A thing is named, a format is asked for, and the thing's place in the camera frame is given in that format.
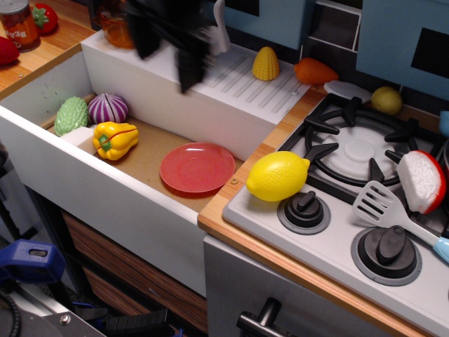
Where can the metal oven door handle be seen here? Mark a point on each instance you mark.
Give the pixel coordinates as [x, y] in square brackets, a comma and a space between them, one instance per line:
[262, 324]

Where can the white foam block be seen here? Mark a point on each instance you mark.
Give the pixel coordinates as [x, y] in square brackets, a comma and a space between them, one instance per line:
[82, 138]

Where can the blue plastic clamp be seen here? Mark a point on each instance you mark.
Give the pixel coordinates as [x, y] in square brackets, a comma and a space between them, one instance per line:
[32, 262]

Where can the red toy vegetable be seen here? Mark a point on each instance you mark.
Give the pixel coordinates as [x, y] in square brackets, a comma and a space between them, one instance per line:
[8, 51]

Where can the yellow-green toy potato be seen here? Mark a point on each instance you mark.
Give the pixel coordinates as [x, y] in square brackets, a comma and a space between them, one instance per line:
[387, 100]

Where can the yellow toy corn piece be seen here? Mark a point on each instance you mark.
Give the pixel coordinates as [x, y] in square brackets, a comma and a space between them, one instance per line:
[266, 64]

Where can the purple striped toy onion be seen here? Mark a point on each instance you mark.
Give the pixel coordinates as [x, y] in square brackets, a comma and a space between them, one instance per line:
[107, 107]

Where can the yellow toy bell pepper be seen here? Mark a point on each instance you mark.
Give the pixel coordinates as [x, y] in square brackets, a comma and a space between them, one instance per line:
[113, 140]

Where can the red toy strawberry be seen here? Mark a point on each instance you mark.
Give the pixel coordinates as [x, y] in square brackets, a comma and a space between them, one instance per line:
[45, 18]

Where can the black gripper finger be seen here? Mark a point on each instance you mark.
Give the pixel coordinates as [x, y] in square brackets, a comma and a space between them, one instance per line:
[144, 34]
[191, 66]

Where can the toy beans can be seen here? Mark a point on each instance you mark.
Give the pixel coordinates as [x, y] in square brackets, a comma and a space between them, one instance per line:
[19, 26]

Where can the red and white toy sushi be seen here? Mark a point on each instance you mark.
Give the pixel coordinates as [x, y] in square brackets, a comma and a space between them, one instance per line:
[422, 180]

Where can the black stove burner grate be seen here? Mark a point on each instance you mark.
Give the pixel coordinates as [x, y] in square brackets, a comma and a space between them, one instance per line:
[350, 144]

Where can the red plastic plate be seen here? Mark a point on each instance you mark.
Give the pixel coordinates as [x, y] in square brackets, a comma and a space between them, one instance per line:
[197, 167]

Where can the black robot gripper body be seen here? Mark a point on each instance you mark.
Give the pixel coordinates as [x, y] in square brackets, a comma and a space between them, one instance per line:
[178, 22]

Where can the green bumpy toy gourd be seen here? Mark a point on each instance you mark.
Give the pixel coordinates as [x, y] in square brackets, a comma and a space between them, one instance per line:
[72, 114]

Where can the grey spatula with blue handle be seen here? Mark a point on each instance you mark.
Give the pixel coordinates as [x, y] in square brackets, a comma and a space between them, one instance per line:
[379, 206]

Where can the grey toy faucet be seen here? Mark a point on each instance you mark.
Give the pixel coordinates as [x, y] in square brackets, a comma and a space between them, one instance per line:
[219, 40]

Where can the small black stove knob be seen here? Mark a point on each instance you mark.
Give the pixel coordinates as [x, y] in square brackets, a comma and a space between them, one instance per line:
[304, 213]

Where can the white flat toy piece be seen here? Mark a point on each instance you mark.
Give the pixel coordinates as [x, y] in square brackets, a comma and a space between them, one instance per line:
[347, 90]

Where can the orange toy carrot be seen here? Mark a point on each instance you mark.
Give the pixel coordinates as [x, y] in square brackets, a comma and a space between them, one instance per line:
[312, 71]

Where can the orange transparent toy pot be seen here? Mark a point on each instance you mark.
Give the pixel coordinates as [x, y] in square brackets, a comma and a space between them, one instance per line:
[112, 18]

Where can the yellow plastic toy lemon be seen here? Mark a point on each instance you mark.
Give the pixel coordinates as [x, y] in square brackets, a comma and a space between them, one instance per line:
[278, 176]

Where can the large black stove knob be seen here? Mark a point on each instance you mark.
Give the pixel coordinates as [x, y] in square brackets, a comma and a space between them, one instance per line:
[386, 256]

